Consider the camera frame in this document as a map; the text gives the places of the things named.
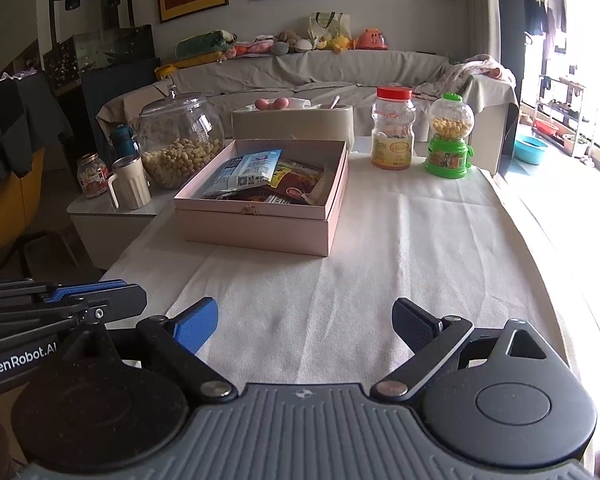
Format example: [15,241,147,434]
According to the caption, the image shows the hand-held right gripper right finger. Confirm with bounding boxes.
[370,297,562,402]

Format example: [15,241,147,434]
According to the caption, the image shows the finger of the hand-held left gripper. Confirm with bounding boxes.
[0,279,142,306]
[0,287,148,344]

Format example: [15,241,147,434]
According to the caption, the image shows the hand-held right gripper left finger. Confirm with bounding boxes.
[59,297,238,404]

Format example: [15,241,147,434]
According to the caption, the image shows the pink gift box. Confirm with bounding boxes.
[173,139,350,258]

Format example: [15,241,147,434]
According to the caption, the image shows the blue snack packet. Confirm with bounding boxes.
[201,148,284,196]

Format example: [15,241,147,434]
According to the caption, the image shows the dark red snack packet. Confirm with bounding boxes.
[267,160,326,205]

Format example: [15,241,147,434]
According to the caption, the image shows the white side table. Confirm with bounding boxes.
[67,187,175,271]

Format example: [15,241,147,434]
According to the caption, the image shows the black stool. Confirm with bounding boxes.
[0,230,81,281]

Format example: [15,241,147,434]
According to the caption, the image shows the white tablecloth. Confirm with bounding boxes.
[97,147,588,396]

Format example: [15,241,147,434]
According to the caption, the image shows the small glass jar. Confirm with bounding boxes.
[76,152,110,199]

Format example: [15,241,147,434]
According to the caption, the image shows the beige lidded mug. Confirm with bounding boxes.
[106,155,152,211]

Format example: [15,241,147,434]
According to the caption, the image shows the yellow chair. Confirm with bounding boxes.
[0,147,46,251]

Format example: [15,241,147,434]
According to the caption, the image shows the blue thermos bottle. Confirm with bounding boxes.
[110,124,141,161]

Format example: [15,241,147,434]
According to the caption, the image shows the glass jar of peanuts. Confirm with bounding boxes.
[137,85,226,190]

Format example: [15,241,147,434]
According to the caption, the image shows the green gumball dispenser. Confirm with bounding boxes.
[424,92,476,179]

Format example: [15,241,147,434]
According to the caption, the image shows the dark cloth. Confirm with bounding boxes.
[0,72,76,186]

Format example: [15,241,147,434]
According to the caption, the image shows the plastic jar with red lid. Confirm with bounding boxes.
[371,86,417,172]

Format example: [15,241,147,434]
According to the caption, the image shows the blue plastic basin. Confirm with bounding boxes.
[514,135,550,166]

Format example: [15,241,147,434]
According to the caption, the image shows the beige storage tub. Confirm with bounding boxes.
[231,102,356,153]

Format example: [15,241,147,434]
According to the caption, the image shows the black framed aquarium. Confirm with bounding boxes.
[42,0,156,96]

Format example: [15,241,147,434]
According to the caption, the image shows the pink flower pot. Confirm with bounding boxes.
[562,132,588,156]

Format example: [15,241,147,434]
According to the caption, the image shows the long yellow orange plush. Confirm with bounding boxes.
[154,52,231,80]

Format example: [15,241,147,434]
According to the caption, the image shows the crumpled blanket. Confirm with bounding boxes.
[412,54,516,106]

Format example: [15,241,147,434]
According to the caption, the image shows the metal shoe rack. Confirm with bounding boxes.
[535,75,589,158]

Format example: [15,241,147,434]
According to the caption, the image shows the grey covered sofa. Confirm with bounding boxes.
[96,49,520,176]

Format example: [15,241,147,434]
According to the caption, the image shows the green plush toy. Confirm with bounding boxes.
[174,31,237,61]

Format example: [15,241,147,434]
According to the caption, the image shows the pink plush toy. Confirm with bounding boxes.
[227,35,276,58]

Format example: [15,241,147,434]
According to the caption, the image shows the orange plush toy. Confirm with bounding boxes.
[355,28,390,51]

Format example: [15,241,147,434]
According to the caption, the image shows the yellow plush toy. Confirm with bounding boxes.
[312,35,353,53]

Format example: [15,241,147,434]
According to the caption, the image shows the grey plush toy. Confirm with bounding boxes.
[272,30,313,55]

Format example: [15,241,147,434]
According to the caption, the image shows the white tote bag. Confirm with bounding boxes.
[307,11,352,51]

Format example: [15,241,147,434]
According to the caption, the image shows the hanging clothes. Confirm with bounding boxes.
[522,0,576,56]

